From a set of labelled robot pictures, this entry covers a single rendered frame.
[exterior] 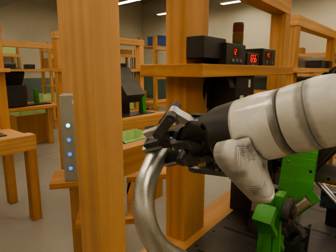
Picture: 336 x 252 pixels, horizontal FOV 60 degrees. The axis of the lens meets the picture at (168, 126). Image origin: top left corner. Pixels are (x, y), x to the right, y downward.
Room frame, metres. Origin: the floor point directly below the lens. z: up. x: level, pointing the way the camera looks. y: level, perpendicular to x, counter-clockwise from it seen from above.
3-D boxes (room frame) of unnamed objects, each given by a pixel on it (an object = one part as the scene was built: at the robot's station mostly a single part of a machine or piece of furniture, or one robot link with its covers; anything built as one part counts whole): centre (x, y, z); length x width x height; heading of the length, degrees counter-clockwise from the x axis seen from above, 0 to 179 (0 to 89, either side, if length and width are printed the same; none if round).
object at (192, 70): (1.28, -0.28, 1.52); 0.90 x 0.25 x 0.04; 142
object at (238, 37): (1.40, -0.32, 1.67); 0.05 x 0.05 x 0.05
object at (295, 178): (1.03, -0.49, 1.17); 0.13 x 0.12 x 0.20; 142
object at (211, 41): (1.03, -0.13, 1.59); 0.15 x 0.07 x 0.07; 142
